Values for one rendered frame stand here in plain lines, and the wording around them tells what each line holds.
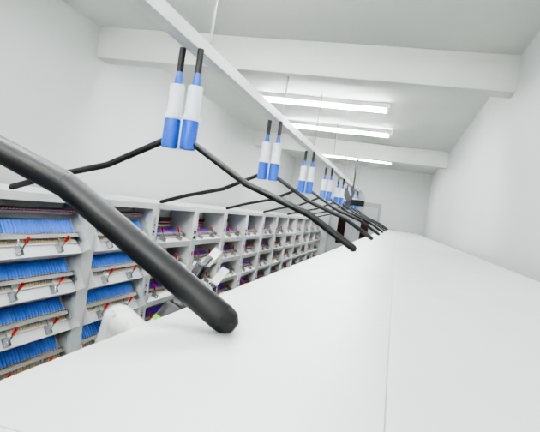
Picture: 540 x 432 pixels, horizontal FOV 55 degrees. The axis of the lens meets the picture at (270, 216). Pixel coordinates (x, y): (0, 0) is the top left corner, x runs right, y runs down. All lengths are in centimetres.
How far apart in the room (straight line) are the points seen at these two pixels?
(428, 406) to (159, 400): 17
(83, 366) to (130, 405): 6
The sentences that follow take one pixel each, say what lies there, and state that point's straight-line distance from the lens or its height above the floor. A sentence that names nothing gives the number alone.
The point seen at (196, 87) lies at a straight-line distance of 200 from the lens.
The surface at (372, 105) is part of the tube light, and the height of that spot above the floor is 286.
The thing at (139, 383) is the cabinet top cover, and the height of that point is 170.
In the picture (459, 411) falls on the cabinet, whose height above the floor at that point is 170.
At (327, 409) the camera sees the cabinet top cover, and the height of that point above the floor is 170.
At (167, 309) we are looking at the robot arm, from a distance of 166.
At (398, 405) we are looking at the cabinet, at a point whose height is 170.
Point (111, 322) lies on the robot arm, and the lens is 171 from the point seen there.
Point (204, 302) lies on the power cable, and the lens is 45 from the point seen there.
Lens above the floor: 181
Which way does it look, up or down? 1 degrees down
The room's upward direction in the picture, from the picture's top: 8 degrees clockwise
